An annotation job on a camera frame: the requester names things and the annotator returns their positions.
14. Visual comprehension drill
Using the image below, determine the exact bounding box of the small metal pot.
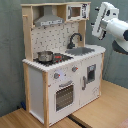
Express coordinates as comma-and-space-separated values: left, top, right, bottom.
38, 51, 53, 62

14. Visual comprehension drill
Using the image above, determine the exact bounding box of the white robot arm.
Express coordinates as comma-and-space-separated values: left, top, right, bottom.
92, 2, 128, 55

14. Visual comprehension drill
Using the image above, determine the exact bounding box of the wooden toy kitchen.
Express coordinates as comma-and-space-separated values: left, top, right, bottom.
22, 2, 105, 128

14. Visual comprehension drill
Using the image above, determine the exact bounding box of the black toy stovetop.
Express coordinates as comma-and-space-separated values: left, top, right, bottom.
35, 53, 71, 67

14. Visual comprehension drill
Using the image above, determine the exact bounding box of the right red stove knob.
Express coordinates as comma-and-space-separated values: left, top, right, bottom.
72, 66, 78, 72

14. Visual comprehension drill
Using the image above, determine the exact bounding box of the grey toy sink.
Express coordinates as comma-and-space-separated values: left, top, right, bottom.
66, 47, 94, 56

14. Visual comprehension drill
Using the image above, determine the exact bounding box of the black toy faucet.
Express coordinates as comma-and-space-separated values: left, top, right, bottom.
67, 33, 82, 49

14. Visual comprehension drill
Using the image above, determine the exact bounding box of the white cabinet door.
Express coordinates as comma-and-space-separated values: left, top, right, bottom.
80, 55, 102, 106

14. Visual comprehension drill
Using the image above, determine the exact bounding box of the white oven door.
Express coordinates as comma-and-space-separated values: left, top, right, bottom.
49, 80, 79, 125

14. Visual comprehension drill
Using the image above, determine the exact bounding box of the grey range hood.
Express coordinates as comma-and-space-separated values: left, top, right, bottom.
34, 5, 64, 27

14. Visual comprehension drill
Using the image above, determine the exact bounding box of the white toy microwave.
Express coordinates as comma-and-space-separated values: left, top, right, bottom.
66, 3, 90, 21

